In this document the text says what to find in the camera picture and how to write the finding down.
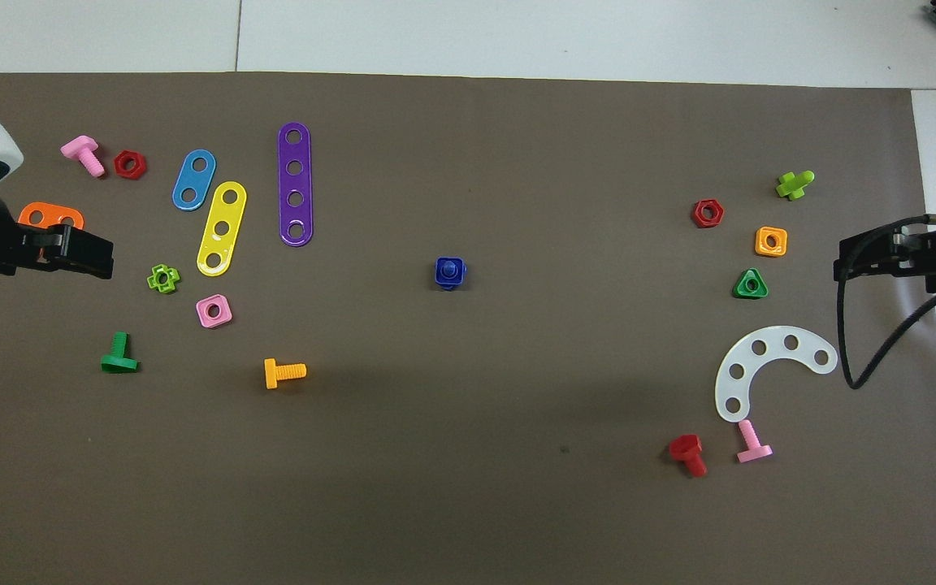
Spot blue two-hole plate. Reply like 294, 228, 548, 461
171, 149, 218, 212

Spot lime green cross-head screw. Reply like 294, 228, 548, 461
775, 170, 817, 202

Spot green plastic screw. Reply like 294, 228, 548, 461
100, 331, 141, 375

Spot orange plastic screw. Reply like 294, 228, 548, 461
263, 357, 308, 391

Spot orange square nut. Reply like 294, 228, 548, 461
754, 225, 789, 258

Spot pink plastic screw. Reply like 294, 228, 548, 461
60, 135, 106, 179
735, 418, 774, 465

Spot green triangle nut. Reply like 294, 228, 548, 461
732, 267, 770, 301

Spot yellow three-hole plate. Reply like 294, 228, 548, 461
196, 180, 249, 278

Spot pink square nut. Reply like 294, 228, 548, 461
196, 293, 234, 329

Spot orange angled three-hole plate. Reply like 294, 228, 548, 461
18, 201, 85, 262

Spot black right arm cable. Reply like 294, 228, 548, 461
838, 214, 936, 391

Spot white curved five-hole plate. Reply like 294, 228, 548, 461
714, 326, 839, 424

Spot red hexagon-head screw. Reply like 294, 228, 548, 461
668, 434, 709, 479

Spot brown table mat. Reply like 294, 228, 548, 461
0, 71, 936, 585

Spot purple four-hole plate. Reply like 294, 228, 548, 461
277, 122, 314, 248

